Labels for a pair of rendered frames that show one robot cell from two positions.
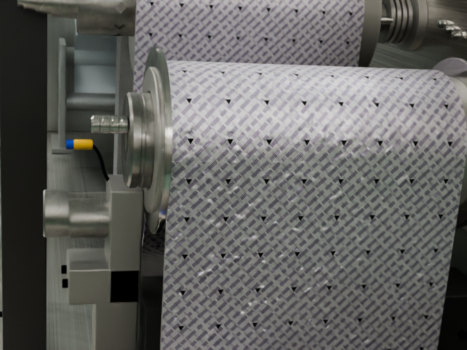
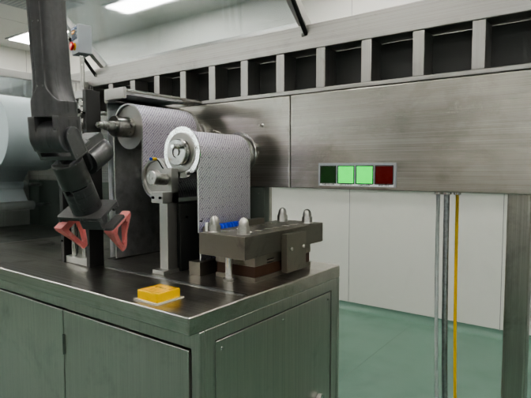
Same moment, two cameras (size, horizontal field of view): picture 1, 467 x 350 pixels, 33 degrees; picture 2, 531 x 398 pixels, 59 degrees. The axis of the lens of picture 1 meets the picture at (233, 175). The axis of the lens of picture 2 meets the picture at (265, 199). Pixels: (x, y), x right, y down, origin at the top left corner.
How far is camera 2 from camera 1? 0.97 m
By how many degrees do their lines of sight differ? 41
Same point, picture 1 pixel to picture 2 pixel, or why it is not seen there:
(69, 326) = not seen: hidden behind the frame
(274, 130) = (216, 144)
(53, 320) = not seen: hidden behind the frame
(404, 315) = (243, 194)
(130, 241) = (175, 182)
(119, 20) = (130, 130)
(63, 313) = not seen: hidden behind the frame
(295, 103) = (216, 139)
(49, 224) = (156, 178)
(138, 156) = (186, 153)
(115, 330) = (171, 212)
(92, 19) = (122, 130)
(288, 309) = (222, 193)
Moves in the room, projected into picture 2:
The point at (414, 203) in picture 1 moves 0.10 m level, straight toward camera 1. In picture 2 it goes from (242, 164) to (255, 163)
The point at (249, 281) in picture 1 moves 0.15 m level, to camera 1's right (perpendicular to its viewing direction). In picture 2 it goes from (214, 185) to (254, 184)
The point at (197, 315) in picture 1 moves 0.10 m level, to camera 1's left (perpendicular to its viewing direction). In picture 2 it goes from (205, 195) to (174, 196)
